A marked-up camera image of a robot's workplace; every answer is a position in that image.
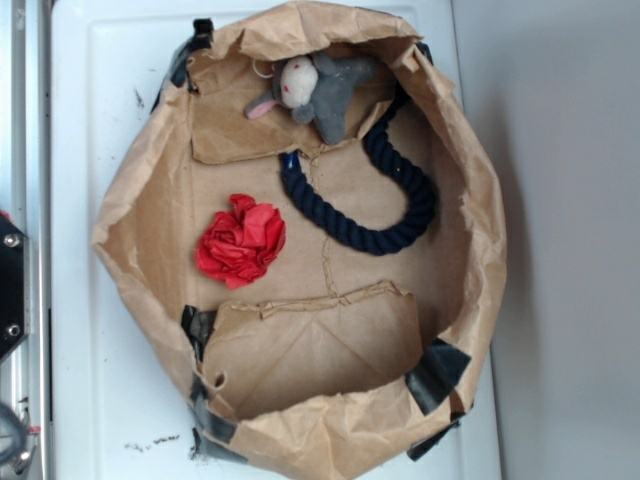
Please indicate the crumpled red paper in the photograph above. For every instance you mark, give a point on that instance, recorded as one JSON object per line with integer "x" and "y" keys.
{"x": 239, "y": 245}

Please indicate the brown paper bag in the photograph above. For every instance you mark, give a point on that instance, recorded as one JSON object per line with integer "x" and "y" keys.
{"x": 310, "y": 360}

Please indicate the grey plush mouse toy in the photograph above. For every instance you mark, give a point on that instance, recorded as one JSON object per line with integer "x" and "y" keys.
{"x": 316, "y": 89}

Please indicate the black tape strip right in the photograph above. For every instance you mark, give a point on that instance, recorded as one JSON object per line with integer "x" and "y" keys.
{"x": 436, "y": 375}

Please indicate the black tape strip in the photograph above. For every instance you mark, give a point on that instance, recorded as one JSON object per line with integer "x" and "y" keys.
{"x": 214, "y": 432}
{"x": 177, "y": 74}
{"x": 436, "y": 375}

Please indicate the black tape strip bottom left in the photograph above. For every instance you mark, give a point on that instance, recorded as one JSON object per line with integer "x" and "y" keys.
{"x": 214, "y": 432}

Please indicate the black tape strip top left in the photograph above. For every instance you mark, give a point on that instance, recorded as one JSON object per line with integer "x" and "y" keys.
{"x": 177, "y": 74}

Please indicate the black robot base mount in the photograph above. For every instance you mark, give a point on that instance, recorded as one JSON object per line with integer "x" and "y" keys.
{"x": 14, "y": 286}

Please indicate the aluminium frame rail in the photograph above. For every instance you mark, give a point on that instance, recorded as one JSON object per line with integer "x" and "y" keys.
{"x": 26, "y": 197}

